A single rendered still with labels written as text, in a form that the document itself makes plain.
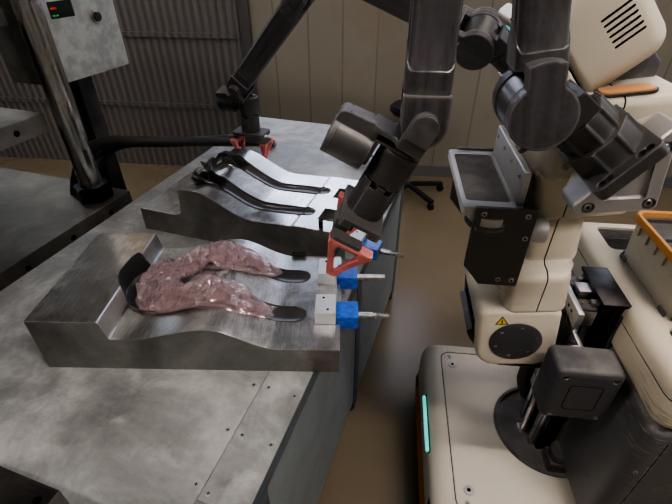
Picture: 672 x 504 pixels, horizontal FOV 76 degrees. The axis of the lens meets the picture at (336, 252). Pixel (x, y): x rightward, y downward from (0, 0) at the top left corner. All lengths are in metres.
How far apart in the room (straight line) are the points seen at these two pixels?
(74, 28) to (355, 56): 1.89
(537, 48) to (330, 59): 2.58
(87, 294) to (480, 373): 1.14
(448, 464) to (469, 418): 0.16
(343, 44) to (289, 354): 2.53
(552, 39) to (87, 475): 0.79
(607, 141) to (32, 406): 0.90
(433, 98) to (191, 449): 0.58
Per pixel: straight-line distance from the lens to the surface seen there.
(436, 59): 0.54
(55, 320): 0.82
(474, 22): 1.00
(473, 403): 1.42
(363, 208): 0.61
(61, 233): 1.33
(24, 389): 0.90
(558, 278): 0.90
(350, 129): 0.57
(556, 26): 0.56
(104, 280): 0.87
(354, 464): 1.59
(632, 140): 0.62
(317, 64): 3.10
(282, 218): 0.99
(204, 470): 0.70
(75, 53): 1.55
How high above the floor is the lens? 1.40
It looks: 36 degrees down
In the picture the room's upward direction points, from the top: straight up
